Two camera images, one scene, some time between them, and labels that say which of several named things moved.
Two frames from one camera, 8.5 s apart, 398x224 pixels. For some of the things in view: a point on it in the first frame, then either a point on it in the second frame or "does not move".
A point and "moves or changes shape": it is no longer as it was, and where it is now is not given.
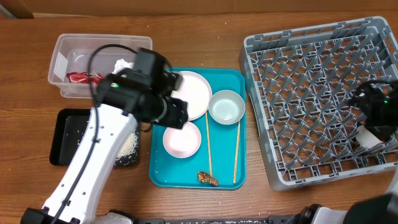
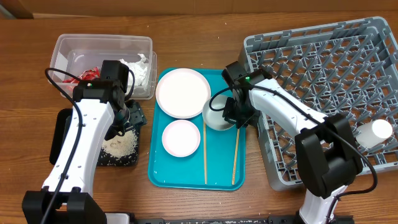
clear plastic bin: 81,62 does not move
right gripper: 363,97 → 232,112
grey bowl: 226,107 moves or changes shape
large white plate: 196,91 does not move
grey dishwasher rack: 300,81 does not move
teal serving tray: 220,162 does not move
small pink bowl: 182,143 does not move
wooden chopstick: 208,141 → 205,151
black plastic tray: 68,127 does not move
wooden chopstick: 236,152 does not move
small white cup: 365,139 does not move
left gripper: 173,115 → 138,117
